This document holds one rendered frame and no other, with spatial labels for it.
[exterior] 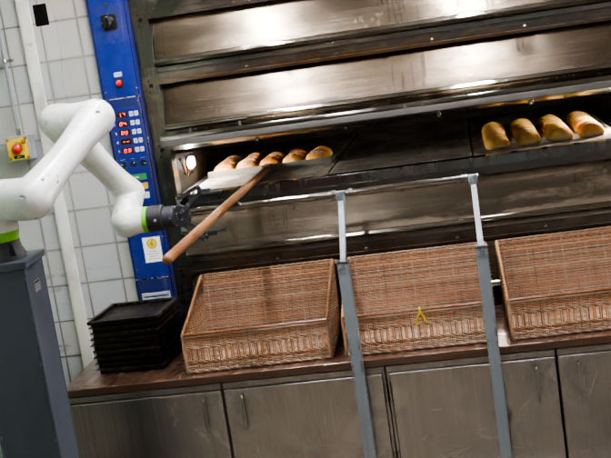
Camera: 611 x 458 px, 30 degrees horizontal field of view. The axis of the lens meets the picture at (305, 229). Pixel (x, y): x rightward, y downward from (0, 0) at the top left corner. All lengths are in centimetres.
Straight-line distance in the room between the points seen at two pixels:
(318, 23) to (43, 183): 145
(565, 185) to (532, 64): 49
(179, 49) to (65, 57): 47
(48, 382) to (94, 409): 72
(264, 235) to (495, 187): 94
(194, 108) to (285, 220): 57
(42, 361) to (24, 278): 27
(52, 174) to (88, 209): 122
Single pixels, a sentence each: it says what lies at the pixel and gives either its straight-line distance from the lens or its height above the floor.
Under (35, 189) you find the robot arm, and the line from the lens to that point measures 349.
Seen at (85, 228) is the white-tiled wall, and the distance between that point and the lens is 477.
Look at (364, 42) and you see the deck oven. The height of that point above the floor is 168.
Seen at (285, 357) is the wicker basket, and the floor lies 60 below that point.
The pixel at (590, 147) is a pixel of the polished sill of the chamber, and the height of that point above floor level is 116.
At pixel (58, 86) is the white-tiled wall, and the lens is 473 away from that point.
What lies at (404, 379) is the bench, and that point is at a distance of 412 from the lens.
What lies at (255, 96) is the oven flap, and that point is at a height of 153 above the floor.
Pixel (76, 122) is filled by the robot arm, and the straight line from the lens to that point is 371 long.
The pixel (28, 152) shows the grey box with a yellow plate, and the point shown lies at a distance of 472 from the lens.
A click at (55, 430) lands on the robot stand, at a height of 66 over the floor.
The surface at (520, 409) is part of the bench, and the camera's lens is 416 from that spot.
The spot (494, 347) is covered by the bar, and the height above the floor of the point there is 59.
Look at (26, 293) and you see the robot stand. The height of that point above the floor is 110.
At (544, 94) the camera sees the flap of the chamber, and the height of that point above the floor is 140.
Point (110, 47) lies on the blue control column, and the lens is 462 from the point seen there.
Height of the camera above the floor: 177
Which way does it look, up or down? 10 degrees down
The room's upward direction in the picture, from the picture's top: 8 degrees counter-clockwise
